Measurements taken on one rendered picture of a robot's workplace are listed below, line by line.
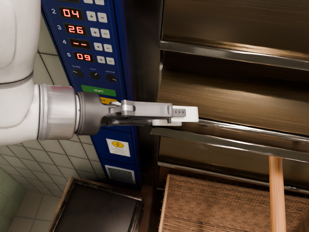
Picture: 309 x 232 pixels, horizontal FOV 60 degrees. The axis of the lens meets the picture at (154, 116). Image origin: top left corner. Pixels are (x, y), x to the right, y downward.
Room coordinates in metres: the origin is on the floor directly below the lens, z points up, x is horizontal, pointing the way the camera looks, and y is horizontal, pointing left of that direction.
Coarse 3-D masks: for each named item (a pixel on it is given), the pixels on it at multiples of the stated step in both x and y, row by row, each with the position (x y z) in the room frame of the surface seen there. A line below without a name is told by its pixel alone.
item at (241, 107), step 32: (192, 64) 0.44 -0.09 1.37; (224, 64) 0.43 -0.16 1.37; (256, 64) 0.43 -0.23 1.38; (160, 96) 0.38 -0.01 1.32; (192, 96) 0.38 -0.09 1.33; (224, 96) 0.37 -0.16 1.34; (256, 96) 0.37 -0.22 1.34; (288, 96) 0.36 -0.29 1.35; (192, 128) 0.31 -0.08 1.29; (288, 128) 0.30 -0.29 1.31
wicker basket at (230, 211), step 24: (168, 192) 0.36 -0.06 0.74; (192, 192) 0.35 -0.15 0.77; (216, 192) 0.34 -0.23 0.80; (240, 192) 0.33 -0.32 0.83; (264, 192) 0.32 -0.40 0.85; (168, 216) 0.30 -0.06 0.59; (192, 216) 0.30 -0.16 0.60; (216, 216) 0.29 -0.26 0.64; (240, 216) 0.28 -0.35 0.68; (264, 216) 0.27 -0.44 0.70; (288, 216) 0.26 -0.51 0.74
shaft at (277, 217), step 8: (272, 160) 0.28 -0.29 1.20; (280, 160) 0.28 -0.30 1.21; (272, 168) 0.26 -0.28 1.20; (280, 168) 0.26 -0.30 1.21; (272, 176) 0.24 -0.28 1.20; (280, 176) 0.24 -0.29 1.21; (272, 184) 0.22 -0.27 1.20; (280, 184) 0.22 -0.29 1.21; (272, 192) 0.20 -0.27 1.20; (280, 192) 0.20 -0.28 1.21; (272, 200) 0.18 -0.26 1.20; (280, 200) 0.18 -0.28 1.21; (272, 208) 0.17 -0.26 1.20; (280, 208) 0.16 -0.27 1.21; (272, 216) 0.15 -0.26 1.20; (280, 216) 0.15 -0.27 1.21; (272, 224) 0.13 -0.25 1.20; (280, 224) 0.13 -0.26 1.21
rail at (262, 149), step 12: (156, 132) 0.30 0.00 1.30; (168, 132) 0.30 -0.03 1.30; (180, 132) 0.30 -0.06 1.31; (216, 144) 0.27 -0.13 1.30; (228, 144) 0.27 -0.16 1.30; (240, 144) 0.27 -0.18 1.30; (252, 144) 0.27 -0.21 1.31; (276, 156) 0.25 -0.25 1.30; (288, 156) 0.24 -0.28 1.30; (300, 156) 0.24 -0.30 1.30
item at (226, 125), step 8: (200, 120) 0.30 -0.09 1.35; (208, 120) 0.30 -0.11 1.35; (216, 120) 0.30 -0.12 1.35; (224, 128) 0.28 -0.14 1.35; (232, 128) 0.28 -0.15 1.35; (240, 128) 0.28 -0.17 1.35; (248, 128) 0.28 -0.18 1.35; (256, 128) 0.28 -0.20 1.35; (264, 128) 0.28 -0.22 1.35; (272, 136) 0.26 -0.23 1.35; (280, 136) 0.26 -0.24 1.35; (288, 136) 0.26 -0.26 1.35; (296, 136) 0.26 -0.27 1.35; (304, 136) 0.26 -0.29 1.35
